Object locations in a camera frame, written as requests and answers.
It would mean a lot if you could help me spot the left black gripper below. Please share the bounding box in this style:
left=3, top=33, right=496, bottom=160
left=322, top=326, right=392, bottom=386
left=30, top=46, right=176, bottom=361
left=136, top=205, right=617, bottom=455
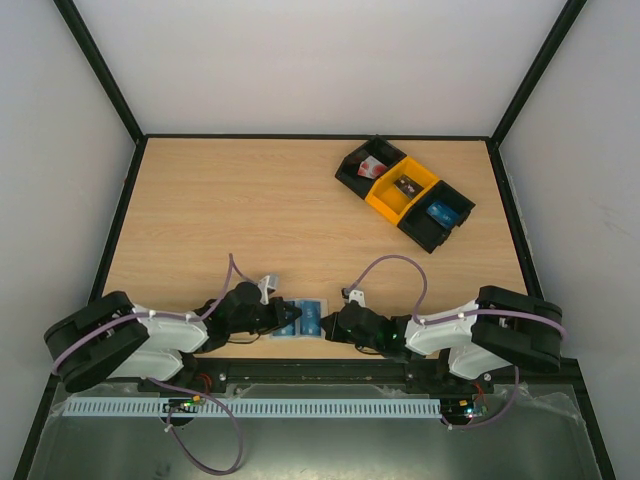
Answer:
left=229, top=297, right=302, bottom=335

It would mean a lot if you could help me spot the blue VIP credit card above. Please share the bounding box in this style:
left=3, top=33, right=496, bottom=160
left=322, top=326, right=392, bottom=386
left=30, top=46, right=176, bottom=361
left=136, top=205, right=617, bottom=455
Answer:
left=426, top=201, right=459, bottom=229

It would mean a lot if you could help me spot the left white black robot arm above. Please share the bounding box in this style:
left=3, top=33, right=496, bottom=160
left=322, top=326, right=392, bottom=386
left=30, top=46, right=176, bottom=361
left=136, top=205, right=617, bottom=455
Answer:
left=44, top=281, right=302, bottom=393

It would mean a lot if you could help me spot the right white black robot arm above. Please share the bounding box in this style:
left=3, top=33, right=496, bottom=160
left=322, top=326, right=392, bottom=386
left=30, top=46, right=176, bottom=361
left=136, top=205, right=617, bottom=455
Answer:
left=320, top=286, right=566, bottom=392

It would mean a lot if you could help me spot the black bin with blue card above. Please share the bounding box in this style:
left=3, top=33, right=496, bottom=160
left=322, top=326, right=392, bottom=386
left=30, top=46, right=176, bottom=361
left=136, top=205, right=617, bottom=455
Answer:
left=398, top=181, right=476, bottom=254

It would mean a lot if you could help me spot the dark card in yellow bin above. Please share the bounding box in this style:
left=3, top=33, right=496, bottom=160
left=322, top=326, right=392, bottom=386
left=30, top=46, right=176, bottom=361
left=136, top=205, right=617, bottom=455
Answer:
left=394, top=175, right=423, bottom=200

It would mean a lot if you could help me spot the red white card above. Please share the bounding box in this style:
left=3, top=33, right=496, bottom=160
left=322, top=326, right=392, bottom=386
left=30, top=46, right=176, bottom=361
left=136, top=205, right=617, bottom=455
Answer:
left=357, top=155, right=388, bottom=180

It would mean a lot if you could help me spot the black bin with red card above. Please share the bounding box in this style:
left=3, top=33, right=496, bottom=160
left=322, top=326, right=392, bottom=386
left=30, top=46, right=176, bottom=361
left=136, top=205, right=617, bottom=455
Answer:
left=335, top=136, right=406, bottom=199

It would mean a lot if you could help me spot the yellow bin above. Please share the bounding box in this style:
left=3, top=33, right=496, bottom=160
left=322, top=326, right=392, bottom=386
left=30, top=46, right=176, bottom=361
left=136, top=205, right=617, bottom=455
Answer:
left=365, top=157, right=441, bottom=226

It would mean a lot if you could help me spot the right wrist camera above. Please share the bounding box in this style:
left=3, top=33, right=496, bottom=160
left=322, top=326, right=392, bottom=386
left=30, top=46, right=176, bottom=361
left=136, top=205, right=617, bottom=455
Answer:
left=341, top=288, right=366, bottom=307

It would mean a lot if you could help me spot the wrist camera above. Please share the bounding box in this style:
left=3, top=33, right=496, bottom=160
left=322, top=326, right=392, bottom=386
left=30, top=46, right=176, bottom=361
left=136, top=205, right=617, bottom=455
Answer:
left=257, top=273, right=279, bottom=305
left=341, top=288, right=366, bottom=307

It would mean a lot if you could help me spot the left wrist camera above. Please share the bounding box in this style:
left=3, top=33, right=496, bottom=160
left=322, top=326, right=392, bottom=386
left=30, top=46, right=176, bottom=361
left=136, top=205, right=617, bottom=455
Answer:
left=257, top=273, right=279, bottom=305

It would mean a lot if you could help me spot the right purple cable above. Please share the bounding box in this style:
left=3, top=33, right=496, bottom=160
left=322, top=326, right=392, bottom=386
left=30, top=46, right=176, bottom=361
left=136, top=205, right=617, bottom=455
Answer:
left=349, top=254, right=566, bottom=432

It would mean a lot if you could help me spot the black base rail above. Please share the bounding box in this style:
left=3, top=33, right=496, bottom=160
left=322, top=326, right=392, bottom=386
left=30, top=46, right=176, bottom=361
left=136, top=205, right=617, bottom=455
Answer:
left=137, top=357, right=581, bottom=396

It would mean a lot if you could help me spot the white slotted cable duct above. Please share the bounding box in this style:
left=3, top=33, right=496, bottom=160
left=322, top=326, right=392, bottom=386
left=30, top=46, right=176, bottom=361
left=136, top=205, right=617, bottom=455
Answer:
left=61, top=397, right=441, bottom=419

